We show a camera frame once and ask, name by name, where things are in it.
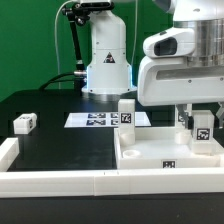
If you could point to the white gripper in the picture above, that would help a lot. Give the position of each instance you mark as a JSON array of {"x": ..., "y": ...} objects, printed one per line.
[{"x": 169, "y": 81}]

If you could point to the white square tabletop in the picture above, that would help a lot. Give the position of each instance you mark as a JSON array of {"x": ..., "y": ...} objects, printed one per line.
[{"x": 157, "y": 148}]

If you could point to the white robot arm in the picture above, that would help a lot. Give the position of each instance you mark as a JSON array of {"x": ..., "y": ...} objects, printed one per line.
[{"x": 197, "y": 34}]

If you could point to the white sheet with fiducial tags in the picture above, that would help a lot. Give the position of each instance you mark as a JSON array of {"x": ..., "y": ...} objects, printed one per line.
[{"x": 102, "y": 119}]

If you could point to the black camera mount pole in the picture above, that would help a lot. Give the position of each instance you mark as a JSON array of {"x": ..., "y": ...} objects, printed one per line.
[{"x": 75, "y": 19}]

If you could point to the white U-shaped fence wall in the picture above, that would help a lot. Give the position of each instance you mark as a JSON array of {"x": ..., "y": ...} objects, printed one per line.
[{"x": 102, "y": 182}]

